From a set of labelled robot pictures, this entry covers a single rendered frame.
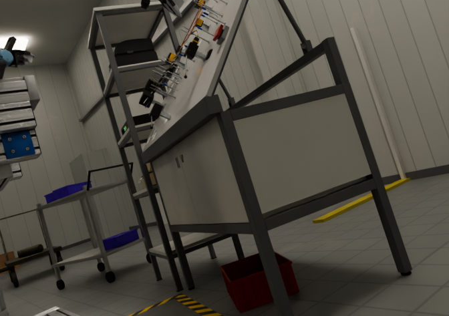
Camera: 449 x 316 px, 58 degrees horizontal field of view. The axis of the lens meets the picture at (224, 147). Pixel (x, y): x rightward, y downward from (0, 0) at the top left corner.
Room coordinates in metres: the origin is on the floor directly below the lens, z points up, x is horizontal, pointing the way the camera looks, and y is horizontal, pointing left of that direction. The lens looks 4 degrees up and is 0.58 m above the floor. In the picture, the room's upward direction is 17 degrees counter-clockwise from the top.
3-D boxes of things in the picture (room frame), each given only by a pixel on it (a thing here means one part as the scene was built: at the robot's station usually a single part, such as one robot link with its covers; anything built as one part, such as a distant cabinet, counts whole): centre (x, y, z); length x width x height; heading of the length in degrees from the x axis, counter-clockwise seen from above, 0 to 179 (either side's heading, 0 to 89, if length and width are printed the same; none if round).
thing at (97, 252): (3.93, 1.43, 0.49); 1.04 x 0.61 x 0.98; 49
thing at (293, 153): (2.05, -0.06, 0.60); 1.17 x 0.58 x 0.40; 24
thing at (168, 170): (2.18, 0.33, 0.60); 0.55 x 0.02 x 0.39; 24
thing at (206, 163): (1.68, 0.10, 0.60); 0.55 x 0.03 x 0.39; 24
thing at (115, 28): (2.85, 0.43, 0.92); 0.61 x 0.50 x 1.85; 24
